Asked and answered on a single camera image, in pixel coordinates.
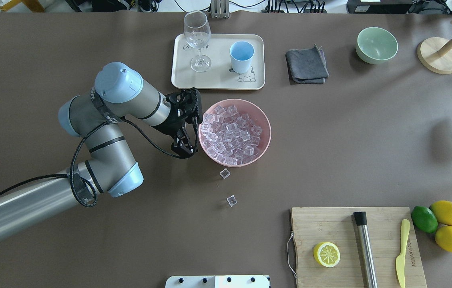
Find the loose ice cube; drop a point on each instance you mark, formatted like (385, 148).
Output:
(225, 173)
(231, 200)

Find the cream plastic tray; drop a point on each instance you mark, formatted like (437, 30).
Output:
(221, 75)

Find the yellow lemon half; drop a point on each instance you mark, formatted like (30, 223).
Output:
(327, 254)

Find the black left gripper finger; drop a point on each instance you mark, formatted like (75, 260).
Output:
(180, 147)
(190, 147)

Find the blue plastic cup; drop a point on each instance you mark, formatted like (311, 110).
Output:
(241, 54)

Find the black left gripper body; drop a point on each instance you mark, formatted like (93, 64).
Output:
(173, 125)

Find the grey folded cloth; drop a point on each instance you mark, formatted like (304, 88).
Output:
(307, 66)

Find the bamboo cutting board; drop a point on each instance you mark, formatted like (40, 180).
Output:
(313, 225)

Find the pink bowl of ice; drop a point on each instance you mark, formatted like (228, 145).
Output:
(234, 132)

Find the clear wine glass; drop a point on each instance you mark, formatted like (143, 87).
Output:
(197, 34)

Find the green lime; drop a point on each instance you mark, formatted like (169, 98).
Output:
(424, 219)

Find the yellow plastic knife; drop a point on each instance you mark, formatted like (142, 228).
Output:
(401, 257)

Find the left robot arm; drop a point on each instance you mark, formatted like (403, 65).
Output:
(103, 161)

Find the green ceramic bowl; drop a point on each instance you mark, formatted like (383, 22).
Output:
(375, 45)

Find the steel muddler black tip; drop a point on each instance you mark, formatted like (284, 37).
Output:
(360, 218)

